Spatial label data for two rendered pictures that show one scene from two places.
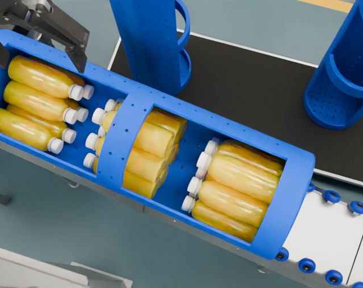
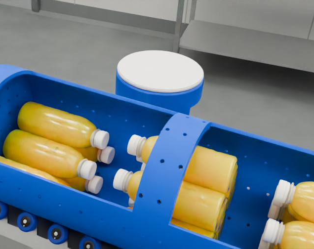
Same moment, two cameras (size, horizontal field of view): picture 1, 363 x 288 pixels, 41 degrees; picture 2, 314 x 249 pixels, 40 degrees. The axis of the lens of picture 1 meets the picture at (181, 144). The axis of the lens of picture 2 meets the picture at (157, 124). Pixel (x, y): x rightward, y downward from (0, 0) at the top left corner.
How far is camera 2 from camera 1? 0.73 m
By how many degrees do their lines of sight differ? 40
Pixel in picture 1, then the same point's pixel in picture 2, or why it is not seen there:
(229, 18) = not seen: hidden behind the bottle
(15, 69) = (29, 109)
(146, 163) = (204, 193)
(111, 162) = (162, 174)
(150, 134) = (211, 152)
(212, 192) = (306, 229)
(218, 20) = not seen: hidden behind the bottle
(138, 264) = not seen: outside the picture
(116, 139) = (171, 143)
